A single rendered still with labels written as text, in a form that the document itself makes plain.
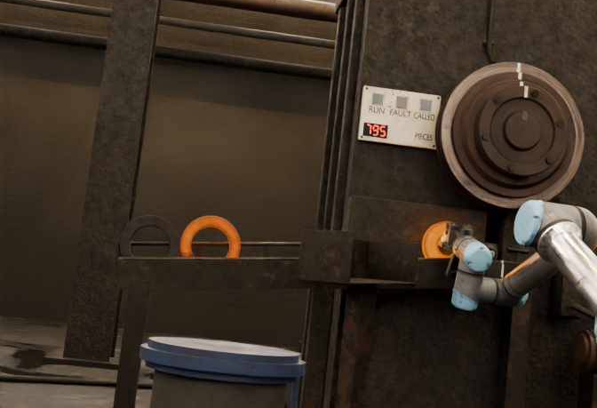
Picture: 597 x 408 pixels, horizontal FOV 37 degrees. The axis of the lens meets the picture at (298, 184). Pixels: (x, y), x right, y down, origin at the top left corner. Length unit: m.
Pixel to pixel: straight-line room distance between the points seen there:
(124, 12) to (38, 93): 3.74
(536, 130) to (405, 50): 0.52
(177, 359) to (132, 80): 3.85
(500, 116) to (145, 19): 3.08
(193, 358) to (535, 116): 1.59
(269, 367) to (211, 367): 0.10
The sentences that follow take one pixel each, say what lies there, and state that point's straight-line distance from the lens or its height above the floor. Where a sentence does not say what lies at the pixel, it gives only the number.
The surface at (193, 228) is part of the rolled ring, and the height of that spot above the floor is 0.70.
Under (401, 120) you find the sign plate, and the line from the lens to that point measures 2.93.
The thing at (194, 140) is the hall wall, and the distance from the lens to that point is 8.88.
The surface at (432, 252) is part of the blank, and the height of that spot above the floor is 0.71.
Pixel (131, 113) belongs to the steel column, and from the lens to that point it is 5.32.
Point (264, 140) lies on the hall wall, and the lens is 8.91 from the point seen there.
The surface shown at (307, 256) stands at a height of 0.65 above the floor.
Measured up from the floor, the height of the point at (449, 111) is 1.16.
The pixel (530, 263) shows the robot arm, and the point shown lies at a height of 0.69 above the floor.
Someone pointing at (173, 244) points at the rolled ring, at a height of 0.65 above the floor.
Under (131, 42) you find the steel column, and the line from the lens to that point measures 5.41.
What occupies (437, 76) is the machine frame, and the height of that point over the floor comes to 1.31.
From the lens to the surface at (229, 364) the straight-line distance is 1.59.
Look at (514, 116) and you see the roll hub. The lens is 2.80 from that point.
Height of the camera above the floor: 0.55
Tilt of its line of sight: 7 degrees up
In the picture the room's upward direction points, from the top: 6 degrees clockwise
